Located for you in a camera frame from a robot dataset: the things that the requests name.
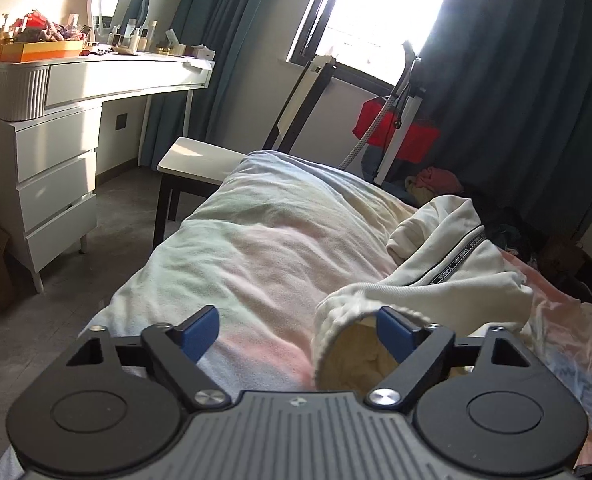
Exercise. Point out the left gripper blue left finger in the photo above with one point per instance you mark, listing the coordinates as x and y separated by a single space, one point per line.
175 351

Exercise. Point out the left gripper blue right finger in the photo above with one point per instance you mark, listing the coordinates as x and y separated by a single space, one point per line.
421 354

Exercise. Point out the cream white zip jacket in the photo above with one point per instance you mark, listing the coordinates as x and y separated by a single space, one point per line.
448 273

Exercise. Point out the pastel tie-dye bed duvet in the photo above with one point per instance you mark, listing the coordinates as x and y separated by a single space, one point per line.
279 236

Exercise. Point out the white stool with black legs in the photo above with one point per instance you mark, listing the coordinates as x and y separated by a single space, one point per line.
192 167

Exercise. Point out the white dressing table with drawers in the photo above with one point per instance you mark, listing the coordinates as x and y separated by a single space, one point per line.
50 115

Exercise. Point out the teal curtain right of window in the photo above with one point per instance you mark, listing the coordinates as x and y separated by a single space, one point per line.
509 85

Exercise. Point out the teal curtain of window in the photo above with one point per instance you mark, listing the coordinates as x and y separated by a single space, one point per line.
210 30
509 85

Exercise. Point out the cosmetic bottles on dresser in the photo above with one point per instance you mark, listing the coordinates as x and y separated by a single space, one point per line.
136 40

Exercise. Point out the teal curtain left of window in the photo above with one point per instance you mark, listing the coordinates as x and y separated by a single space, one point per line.
210 30

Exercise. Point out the orange tray with clutter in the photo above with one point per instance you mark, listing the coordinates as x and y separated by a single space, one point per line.
34 37

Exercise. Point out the wall power socket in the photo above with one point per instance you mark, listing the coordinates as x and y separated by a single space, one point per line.
121 121

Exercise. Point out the black leaning frame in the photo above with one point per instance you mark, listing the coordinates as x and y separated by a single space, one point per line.
298 107

